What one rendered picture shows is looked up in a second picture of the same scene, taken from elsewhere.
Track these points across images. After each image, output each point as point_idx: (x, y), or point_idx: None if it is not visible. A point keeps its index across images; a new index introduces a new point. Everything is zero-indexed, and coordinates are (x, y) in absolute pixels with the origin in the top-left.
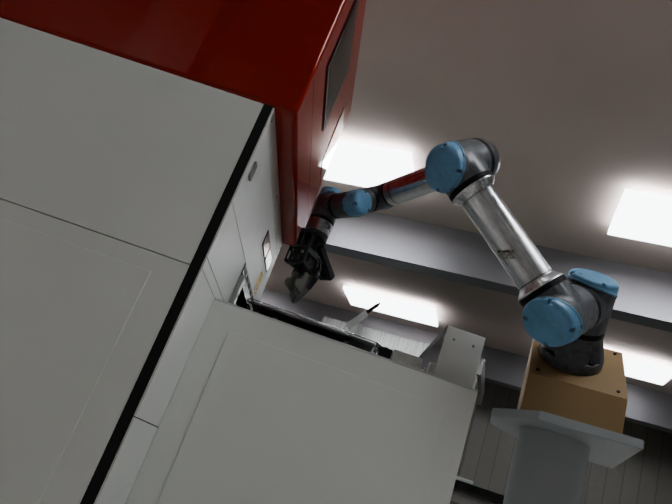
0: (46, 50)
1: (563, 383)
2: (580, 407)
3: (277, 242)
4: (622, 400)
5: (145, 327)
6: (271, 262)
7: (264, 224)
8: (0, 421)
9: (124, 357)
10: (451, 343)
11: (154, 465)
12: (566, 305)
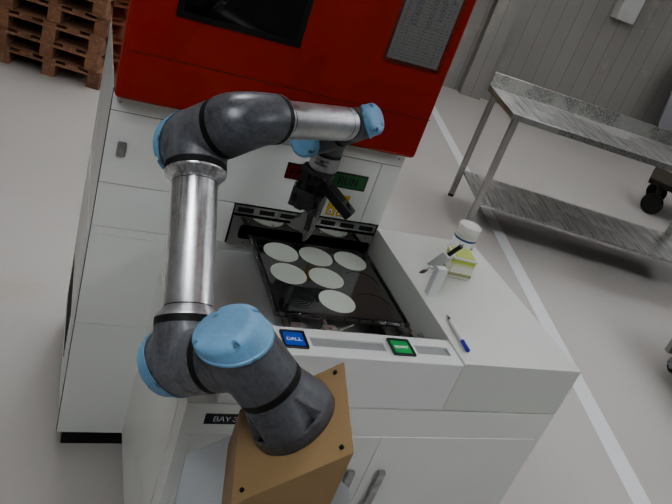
0: (109, 46)
1: (236, 442)
2: (228, 479)
3: (370, 158)
4: (230, 501)
5: (82, 267)
6: (376, 178)
7: (260, 163)
8: (72, 301)
9: (79, 283)
10: None
11: None
12: (141, 354)
